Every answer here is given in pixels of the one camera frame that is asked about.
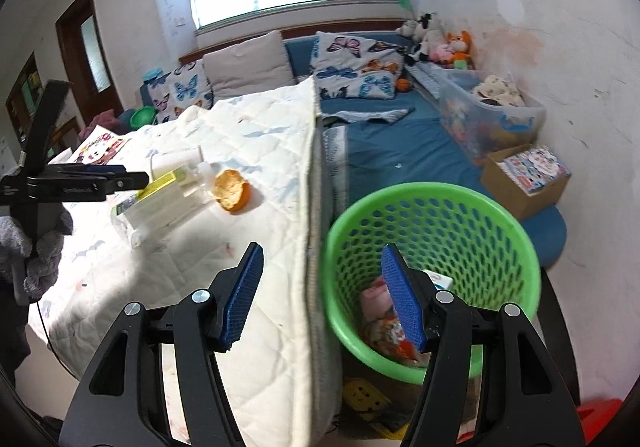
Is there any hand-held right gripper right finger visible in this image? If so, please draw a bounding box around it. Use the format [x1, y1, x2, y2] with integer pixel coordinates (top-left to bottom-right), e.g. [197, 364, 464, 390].
[381, 243, 586, 447]

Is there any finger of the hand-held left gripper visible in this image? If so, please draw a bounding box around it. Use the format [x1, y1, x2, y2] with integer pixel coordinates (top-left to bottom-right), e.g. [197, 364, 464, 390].
[105, 171, 151, 192]
[50, 165, 127, 176]

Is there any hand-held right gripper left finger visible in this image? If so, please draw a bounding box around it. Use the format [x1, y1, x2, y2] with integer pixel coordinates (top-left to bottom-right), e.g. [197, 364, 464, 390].
[59, 242, 264, 447]

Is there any pink packet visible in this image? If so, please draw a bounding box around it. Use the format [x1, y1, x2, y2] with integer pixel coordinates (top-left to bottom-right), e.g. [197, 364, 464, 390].
[361, 277, 396, 323]

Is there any clear package with green label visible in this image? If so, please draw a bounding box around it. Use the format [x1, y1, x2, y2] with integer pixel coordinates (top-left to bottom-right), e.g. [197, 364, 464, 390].
[111, 147, 213, 248]

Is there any green plastic basket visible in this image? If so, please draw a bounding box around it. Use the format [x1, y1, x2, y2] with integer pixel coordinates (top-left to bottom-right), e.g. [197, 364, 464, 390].
[322, 182, 542, 385]

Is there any orange peel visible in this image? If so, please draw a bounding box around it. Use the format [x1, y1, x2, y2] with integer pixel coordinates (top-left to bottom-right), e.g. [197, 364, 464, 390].
[214, 169, 252, 214]

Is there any person's left forearm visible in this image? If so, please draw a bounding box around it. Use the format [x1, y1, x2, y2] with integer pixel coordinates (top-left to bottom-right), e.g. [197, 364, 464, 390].
[0, 214, 26, 280]

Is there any person's left hand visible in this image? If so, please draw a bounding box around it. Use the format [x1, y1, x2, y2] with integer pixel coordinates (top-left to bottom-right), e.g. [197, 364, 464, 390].
[24, 212, 74, 297]

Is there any cartoon bear picture book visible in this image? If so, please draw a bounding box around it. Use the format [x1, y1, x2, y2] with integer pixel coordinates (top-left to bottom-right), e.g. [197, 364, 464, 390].
[75, 124, 132, 165]

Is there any pink cloth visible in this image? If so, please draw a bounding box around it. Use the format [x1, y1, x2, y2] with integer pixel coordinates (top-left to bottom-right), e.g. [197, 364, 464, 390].
[95, 111, 126, 132]

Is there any green bowl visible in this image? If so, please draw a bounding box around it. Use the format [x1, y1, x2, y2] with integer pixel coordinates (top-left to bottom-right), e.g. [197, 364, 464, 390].
[130, 106, 157, 128]

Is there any dark wooden cabinet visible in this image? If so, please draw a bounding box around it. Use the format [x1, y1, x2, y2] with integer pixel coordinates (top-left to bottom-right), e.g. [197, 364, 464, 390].
[5, 52, 51, 142]

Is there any butterfly print pillow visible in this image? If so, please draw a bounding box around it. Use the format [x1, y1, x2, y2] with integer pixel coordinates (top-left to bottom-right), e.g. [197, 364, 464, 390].
[311, 31, 405, 75]
[147, 61, 213, 124]
[320, 62, 401, 100]

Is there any yellow patterned package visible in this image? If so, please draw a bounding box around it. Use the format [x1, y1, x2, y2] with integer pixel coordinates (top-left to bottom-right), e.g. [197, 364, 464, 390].
[342, 377, 408, 440]

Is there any brown wooden door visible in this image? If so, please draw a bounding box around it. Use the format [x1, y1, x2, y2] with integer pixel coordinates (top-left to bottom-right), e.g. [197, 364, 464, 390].
[55, 0, 123, 115]

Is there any white quilted mat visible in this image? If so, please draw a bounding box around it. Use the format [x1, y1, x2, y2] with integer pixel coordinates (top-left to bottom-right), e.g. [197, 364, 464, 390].
[27, 77, 346, 447]

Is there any cardboard box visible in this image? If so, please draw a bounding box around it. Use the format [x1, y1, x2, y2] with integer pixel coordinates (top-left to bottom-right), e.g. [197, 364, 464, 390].
[481, 143, 572, 222]

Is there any blue bed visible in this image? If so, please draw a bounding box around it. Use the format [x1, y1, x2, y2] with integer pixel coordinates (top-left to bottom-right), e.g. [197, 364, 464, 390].
[140, 29, 568, 273]

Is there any beige pillow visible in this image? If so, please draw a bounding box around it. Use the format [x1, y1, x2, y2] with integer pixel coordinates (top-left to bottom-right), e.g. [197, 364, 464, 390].
[202, 30, 296, 102]

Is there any clear storage bin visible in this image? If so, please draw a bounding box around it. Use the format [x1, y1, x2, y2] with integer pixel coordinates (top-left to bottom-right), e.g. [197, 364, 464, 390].
[437, 69, 547, 162]

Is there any grey knitted cloth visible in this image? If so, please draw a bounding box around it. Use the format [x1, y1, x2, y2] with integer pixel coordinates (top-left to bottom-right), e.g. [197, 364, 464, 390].
[325, 108, 416, 125]

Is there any colourful sticker book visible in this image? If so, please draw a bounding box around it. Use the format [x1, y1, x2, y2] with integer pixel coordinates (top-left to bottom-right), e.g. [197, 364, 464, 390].
[500, 145, 571, 192]

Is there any white keyboard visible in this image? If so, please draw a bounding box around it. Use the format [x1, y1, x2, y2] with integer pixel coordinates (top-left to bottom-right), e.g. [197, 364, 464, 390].
[404, 63, 443, 100]

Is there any spotted plush toy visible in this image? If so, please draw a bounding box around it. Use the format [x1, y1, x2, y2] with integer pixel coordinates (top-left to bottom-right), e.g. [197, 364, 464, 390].
[470, 74, 526, 108]

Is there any red plastic stool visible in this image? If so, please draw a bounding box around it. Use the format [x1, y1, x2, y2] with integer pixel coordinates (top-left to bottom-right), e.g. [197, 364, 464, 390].
[575, 399, 626, 447]

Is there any orange fox plush toy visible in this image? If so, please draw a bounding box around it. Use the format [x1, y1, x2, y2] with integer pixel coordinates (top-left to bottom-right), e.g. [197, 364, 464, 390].
[445, 30, 476, 70]

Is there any cow plush toy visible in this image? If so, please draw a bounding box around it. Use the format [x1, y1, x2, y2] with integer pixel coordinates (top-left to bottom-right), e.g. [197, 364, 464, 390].
[397, 12, 448, 62]

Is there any black cable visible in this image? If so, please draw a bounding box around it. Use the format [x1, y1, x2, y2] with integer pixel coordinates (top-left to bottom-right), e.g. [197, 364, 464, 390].
[37, 299, 86, 378]

